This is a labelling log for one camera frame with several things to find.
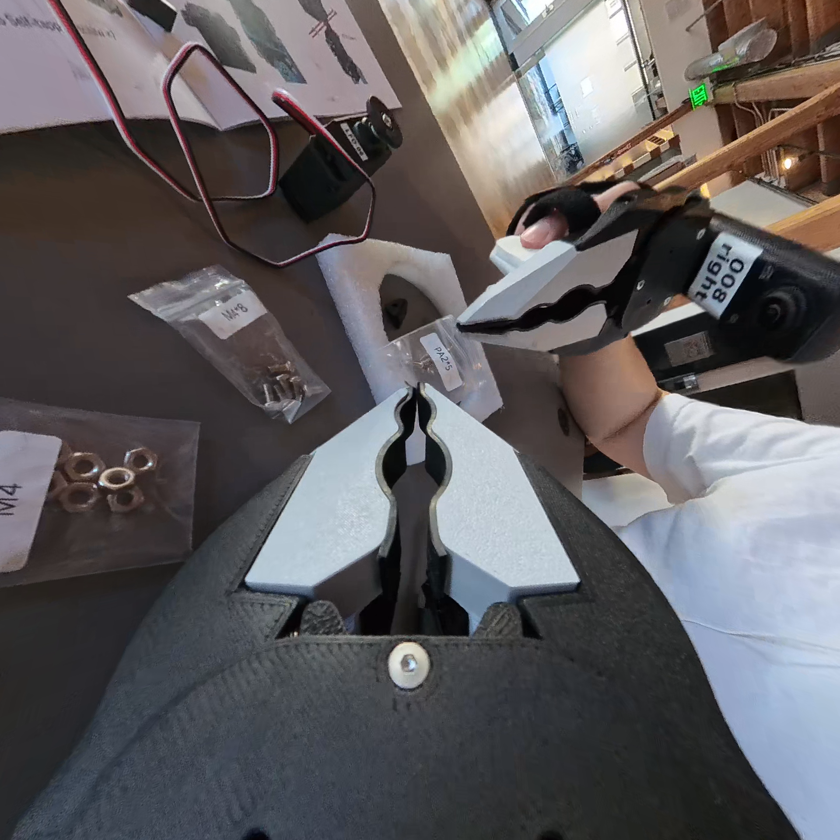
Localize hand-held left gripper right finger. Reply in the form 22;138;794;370
419;383;581;636

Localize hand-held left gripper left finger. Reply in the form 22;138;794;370
245;386;418;635

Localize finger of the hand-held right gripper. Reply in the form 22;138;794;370
457;230;639;328
459;304;616;350

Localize small labelled screw packet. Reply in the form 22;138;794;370
384;315;493;404

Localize black servo motor with wires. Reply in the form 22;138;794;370
49;0;377;269

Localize person's right forearm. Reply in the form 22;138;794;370
556;331;665;481

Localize dark grey desk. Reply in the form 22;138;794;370
0;0;585;723

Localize person's right hand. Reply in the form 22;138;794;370
514;180;644;250

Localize flat clear bag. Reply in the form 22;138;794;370
0;397;201;588

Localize scattered clear screw bags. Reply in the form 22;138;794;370
128;264;331;424

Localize open instruction manual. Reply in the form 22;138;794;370
0;0;403;135

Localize white foam frame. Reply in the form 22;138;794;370
316;234;503;422

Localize metal ventilation duct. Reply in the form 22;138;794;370
686;18;778;73

